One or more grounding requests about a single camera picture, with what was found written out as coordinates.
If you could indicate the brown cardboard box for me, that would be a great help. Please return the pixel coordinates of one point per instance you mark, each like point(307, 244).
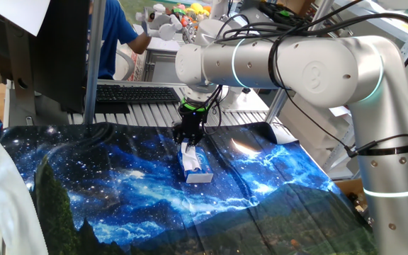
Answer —
point(349, 186)

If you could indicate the yellow toy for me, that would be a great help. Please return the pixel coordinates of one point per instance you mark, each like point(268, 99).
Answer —
point(197, 8)

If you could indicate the galaxy print tablecloth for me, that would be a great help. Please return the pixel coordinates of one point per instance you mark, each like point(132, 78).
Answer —
point(119, 184)

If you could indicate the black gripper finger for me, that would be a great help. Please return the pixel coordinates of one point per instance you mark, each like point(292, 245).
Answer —
point(197, 141)
point(181, 140)

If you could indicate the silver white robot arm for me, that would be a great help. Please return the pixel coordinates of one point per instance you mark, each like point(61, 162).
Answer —
point(314, 71)

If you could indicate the aluminium frame strut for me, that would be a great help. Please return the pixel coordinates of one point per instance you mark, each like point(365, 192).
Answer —
point(276, 104)

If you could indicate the white foam packaging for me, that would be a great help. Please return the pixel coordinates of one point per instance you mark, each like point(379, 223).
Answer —
point(306, 148)

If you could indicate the small orange toy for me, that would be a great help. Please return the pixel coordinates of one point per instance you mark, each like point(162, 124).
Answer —
point(207, 8)

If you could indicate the grey monitor stand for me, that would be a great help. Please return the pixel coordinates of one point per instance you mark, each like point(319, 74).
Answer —
point(21, 71)

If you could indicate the white cloth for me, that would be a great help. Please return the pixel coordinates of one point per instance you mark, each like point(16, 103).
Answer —
point(16, 212)

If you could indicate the white paper napkin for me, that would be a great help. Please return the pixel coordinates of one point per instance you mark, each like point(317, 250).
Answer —
point(190, 161)

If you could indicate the grey workbench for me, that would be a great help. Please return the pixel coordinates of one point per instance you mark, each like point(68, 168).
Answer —
point(165, 69)

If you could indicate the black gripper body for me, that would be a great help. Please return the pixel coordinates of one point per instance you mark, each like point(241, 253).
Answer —
point(192, 122)

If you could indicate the white articulated haptic device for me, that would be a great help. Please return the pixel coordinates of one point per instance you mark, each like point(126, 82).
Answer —
point(166, 32)

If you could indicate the black keyboard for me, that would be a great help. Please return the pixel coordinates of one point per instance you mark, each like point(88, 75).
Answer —
point(136, 95)

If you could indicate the bare person forearm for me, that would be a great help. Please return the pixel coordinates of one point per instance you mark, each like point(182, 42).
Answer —
point(140, 42)

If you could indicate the white box with red print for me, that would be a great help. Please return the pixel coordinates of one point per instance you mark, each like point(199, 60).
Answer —
point(139, 67)

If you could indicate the person in blue shirt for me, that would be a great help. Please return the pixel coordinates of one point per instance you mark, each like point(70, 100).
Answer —
point(110, 35)

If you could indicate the black computer monitor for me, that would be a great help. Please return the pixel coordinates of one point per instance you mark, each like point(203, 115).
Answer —
point(62, 53)

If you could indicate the blue tissue pack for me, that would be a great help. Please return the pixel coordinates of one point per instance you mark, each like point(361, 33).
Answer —
point(205, 164)

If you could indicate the black flat pad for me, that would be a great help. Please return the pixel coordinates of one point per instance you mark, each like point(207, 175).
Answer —
point(112, 108)

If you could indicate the red orange toy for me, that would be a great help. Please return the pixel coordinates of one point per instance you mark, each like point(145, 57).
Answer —
point(185, 22)

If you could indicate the white paper sheet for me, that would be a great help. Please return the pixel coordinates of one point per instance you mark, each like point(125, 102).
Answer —
point(20, 14)

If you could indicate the black plastic tray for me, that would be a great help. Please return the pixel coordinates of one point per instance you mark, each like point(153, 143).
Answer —
point(271, 8)

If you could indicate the aluminium frame post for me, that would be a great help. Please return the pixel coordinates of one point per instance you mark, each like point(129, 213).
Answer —
point(94, 71)

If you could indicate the white office chair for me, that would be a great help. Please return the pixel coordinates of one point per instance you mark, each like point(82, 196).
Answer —
point(129, 63)

